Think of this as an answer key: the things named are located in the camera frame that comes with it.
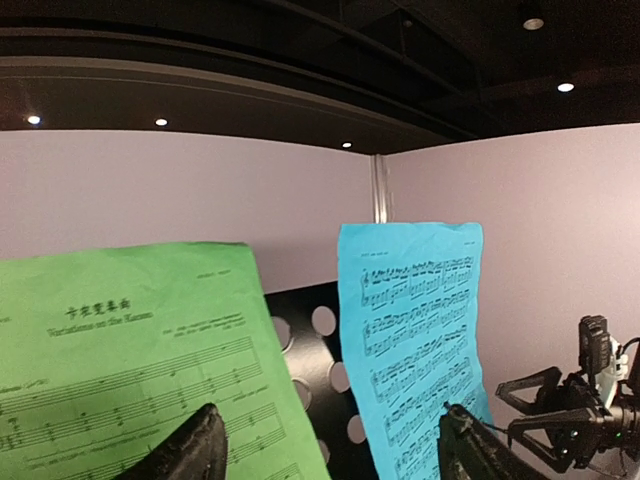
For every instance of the blue sheet music page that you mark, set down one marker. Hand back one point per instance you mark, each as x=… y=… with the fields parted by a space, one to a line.
x=408 y=300

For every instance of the green sheet music page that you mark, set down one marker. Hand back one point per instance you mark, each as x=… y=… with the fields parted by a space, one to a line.
x=104 y=353

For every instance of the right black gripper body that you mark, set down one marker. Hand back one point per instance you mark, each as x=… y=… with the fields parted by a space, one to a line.
x=575 y=392

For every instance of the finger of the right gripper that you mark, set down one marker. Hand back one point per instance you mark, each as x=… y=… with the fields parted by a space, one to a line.
x=531 y=395
x=561 y=439

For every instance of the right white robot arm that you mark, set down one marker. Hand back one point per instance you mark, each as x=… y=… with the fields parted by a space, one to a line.
x=624 y=430

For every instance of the top wall frame rail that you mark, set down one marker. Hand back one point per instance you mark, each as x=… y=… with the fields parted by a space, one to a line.
x=75 y=93

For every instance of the right aluminium corner post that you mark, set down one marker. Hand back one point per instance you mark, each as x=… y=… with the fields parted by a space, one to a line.
x=380 y=193

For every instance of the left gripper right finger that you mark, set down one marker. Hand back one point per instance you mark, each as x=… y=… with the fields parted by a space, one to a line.
x=467 y=449

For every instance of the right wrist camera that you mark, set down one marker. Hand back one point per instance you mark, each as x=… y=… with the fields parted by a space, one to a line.
x=601 y=358

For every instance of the black music stand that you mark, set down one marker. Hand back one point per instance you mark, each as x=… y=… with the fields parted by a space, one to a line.
x=312 y=352

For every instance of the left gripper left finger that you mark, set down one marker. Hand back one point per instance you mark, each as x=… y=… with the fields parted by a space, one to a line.
x=196 y=450

